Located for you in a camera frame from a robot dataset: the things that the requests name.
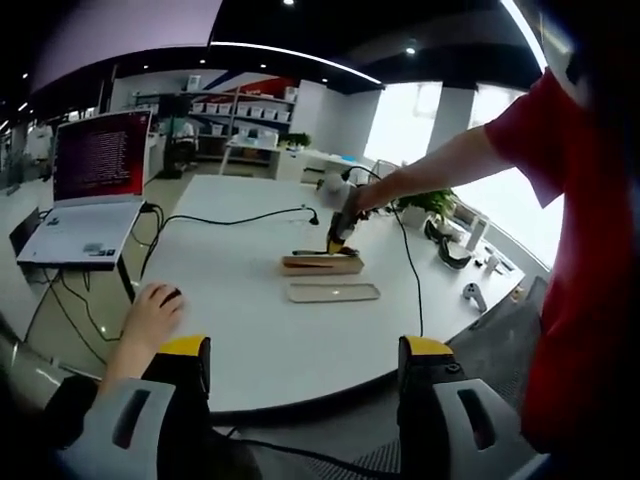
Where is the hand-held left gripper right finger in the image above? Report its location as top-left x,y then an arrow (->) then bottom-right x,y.
397,334 -> 550,480

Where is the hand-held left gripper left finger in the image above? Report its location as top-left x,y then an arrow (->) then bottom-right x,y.
53,334 -> 214,480

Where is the wooden spoon utensil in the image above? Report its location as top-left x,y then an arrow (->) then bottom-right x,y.
292,246 -> 362,259

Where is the tan cutlery case base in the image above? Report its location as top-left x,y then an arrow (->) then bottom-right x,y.
279,253 -> 366,278

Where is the grey cutlery case lid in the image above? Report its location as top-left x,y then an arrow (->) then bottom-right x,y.
286,281 -> 380,305

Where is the person's right hand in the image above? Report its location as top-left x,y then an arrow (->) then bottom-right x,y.
351,184 -> 380,222

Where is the white office desk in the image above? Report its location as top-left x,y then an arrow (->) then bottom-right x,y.
221,139 -> 372,182

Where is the green potted plant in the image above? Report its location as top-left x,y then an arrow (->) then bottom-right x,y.
396,186 -> 459,227

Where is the bright window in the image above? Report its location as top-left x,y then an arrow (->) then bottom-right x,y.
451,83 -> 567,267
364,81 -> 444,167

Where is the black headset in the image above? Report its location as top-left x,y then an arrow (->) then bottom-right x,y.
423,214 -> 473,272

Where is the white upright box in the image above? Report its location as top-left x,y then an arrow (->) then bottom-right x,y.
466,209 -> 489,252

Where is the white hand controller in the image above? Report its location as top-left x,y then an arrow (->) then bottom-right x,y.
462,282 -> 489,315

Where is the shelf with white bins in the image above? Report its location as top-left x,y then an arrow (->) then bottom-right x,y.
184,83 -> 299,137

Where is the laptop stand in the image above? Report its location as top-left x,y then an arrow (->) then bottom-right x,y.
14,257 -> 138,304

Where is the long ceiling light strip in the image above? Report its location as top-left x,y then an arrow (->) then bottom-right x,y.
209,40 -> 385,86
499,0 -> 551,71

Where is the white laptop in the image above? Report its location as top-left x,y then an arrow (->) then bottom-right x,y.
15,110 -> 154,273

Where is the person in red shirt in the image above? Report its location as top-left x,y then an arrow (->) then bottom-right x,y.
483,68 -> 640,457

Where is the dark flat screen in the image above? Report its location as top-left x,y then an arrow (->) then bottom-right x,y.
8,206 -> 42,257

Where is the white worn device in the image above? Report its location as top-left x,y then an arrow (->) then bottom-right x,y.
537,0 -> 594,109

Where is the large white display screen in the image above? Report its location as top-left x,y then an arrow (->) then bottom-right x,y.
29,0 -> 224,97

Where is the black power cable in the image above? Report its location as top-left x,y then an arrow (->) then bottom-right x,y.
139,202 -> 321,279

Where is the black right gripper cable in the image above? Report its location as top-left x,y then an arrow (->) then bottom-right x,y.
343,166 -> 425,342

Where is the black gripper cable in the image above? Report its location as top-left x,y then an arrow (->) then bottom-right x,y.
213,423 -> 382,472
343,166 -> 425,342

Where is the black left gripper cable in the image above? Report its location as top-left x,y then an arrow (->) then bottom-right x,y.
213,423 -> 382,472

